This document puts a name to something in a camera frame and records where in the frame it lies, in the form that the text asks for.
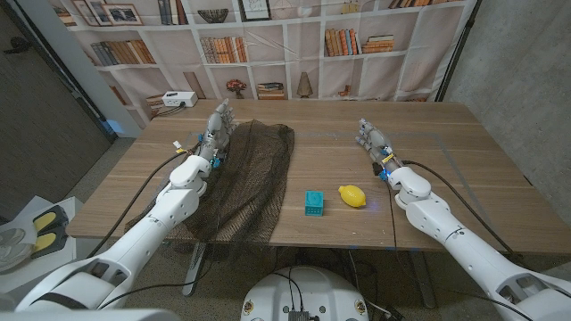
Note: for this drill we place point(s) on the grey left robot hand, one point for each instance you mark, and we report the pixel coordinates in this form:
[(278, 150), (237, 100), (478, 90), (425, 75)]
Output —
[(216, 134)]

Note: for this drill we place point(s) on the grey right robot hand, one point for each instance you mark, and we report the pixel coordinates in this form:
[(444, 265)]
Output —
[(379, 145)]

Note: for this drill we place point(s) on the dark mesh netting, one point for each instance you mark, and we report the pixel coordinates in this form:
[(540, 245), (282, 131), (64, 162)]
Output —
[(254, 178)]

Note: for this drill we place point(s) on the teal toy block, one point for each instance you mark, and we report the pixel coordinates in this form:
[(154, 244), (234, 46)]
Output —
[(314, 204)]

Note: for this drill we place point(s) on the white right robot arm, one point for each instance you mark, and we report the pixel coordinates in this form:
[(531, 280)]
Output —
[(468, 249)]

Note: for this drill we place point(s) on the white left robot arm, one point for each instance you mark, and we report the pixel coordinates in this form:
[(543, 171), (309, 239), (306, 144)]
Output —
[(134, 249)]

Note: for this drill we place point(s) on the yellow toy lemon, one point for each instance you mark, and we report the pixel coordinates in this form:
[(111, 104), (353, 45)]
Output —
[(352, 196)]

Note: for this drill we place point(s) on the white power strip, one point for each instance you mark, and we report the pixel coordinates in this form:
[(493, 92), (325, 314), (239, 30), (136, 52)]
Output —
[(179, 99)]

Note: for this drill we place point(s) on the printed bookshelf backdrop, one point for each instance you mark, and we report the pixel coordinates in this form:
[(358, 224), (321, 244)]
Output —
[(276, 62)]

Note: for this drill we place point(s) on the black backdrop stand pole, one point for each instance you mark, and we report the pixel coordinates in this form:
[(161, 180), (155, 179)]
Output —
[(459, 49)]

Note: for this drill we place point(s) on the grey metal table leg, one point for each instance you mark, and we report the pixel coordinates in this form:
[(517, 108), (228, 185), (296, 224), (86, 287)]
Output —
[(194, 267), (421, 281)]

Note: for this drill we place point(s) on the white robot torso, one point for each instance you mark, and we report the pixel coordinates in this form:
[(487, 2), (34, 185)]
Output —
[(308, 290)]

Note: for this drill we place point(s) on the black yellow foot pedal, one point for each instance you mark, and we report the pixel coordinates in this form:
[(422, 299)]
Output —
[(49, 232)]

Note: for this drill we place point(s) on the white floor board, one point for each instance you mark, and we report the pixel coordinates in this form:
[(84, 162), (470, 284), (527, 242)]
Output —
[(27, 211)]

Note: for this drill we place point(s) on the grey white sneaker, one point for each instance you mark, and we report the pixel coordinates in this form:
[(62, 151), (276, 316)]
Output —
[(15, 247)]

